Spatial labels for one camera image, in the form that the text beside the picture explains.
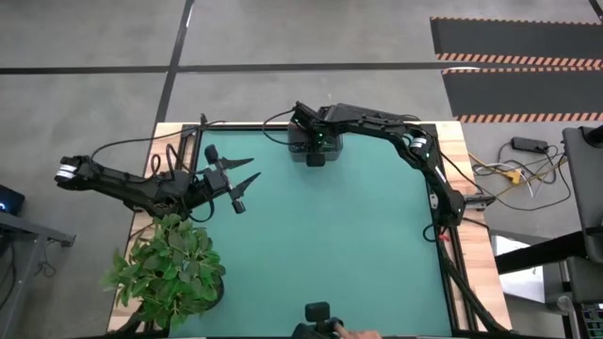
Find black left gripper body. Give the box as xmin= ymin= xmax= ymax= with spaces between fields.
xmin=202 ymin=143 xmax=247 ymax=215

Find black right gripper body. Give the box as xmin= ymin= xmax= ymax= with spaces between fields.
xmin=288 ymin=102 xmax=341 ymax=153

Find clear plastic bin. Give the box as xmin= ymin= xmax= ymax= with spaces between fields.
xmin=286 ymin=125 xmax=344 ymax=164

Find green leafy plant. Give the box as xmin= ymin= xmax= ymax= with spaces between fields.
xmin=98 ymin=212 xmax=227 ymax=331

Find black plant pot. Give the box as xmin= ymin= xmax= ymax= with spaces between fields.
xmin=202 ymin=275 xmax=226 ymax=313

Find person's hand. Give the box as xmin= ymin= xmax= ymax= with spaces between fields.
xmin=334 ymin=323 xmax=383 ymax=339

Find grey metal table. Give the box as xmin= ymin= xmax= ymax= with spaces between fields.
xmin=0 ymin=210 xmax=76 ymax=339

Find dark device with blue light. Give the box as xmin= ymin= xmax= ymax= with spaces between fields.
xmin=0 ymin=184 xmax=26 ymax=217

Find black mat orange striped edges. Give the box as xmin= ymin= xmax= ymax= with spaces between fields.
xmin=441 ymin=66 xmax=603 ymax=124
xmin=429 ymin=16 xmax=603 ymax=68

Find black power brick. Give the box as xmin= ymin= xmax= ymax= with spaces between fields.
xmin=511 ymin=136 xmax=550 ymax=153

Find white sheet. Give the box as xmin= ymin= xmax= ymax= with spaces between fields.
xmin=492 ymin=234 xmax=548 ymax=303

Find black beam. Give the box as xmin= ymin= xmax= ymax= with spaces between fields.
xmin=494 ymin=230 xmax=591 ymax=276

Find grey chair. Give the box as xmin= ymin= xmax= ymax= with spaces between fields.
xmin=562 ymin=124 xmax=603 ymax=265

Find control panel with buttons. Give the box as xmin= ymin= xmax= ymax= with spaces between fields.
xmin=580 ymin=303 xmax=603 ymax=339

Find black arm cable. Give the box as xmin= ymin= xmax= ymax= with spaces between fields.
xmin=261 ymin=108 xmax=296 ymax=146
xmin=89 ymin=112 xmax=228 ymax=162

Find yellow extension cable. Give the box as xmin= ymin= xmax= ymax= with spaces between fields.
xmin=468 ymin=153 xmax=572 ymax=199

